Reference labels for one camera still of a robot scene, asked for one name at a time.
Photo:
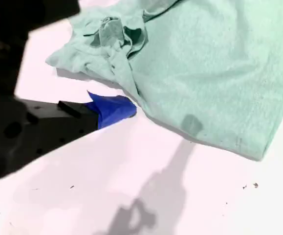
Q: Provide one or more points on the pale green T-shirt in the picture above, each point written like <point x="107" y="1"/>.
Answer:
<point x="204" y="73"/>

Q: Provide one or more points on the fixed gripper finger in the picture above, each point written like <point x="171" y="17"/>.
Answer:
<point x="112" y="110"/>

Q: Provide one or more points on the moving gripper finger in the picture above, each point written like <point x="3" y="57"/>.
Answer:
<point x="38" y="12"/>

